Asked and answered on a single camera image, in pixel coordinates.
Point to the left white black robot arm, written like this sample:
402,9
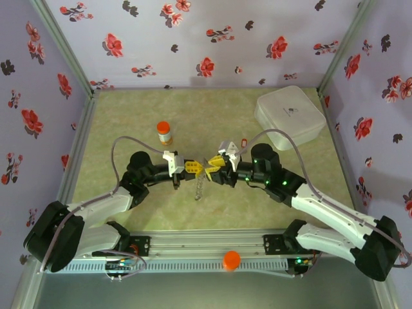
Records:
99,202

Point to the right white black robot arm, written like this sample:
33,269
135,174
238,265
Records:
331,209

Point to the small red-capped vial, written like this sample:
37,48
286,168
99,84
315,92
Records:
243,142

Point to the orange-capped labelled bottle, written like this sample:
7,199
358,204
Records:
164,135

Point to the white square lidded case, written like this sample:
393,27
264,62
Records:
289,112

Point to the round orange cap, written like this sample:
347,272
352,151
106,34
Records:
231,260

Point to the aluminium table side rail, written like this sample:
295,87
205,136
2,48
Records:
338,145
75,161

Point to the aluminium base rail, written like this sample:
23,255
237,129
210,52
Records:
206,241

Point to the aluminium frame post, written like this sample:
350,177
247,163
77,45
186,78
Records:
343,48
66,48

